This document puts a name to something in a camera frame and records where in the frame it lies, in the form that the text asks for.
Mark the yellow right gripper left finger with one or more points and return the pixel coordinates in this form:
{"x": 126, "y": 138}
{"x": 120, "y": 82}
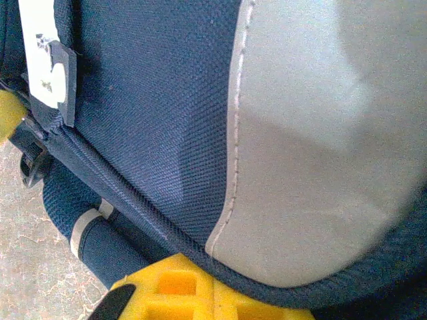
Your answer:
{"x": 187, "y": 300}

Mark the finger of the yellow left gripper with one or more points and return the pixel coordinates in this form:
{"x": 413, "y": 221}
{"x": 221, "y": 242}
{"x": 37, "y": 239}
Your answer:
{"x": 10, "y": 116}

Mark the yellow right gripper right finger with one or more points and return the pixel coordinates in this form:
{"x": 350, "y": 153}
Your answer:
{"x": 253, "y": 308}

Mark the navy blue backpack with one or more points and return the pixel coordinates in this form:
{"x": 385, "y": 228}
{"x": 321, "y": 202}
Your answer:
{"x": 160, "y": 116}

